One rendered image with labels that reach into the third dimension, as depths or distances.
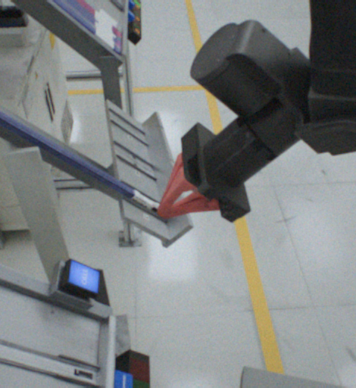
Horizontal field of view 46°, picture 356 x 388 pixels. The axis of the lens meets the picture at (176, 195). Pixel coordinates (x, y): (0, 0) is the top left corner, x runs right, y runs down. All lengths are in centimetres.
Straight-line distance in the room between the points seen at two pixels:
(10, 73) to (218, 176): 111
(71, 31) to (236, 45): 87
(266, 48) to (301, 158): 173
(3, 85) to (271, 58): 112
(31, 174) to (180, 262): 91
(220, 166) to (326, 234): 136
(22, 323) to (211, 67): 38
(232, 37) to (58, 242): 63
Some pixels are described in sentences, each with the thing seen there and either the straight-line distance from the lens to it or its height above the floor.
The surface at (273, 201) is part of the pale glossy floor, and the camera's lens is 183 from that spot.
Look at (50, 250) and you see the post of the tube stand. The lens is 91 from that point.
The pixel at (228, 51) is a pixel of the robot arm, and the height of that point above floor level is 111.
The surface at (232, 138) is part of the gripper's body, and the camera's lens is 41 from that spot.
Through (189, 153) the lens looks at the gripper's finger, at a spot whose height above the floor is 99.
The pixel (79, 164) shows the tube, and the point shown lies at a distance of 64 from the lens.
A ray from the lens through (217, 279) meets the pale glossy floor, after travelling 154.
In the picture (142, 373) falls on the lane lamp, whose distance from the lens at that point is 66.
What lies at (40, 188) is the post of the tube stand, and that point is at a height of 75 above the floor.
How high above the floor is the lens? 126
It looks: 44 degrees down
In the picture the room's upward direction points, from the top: straight up
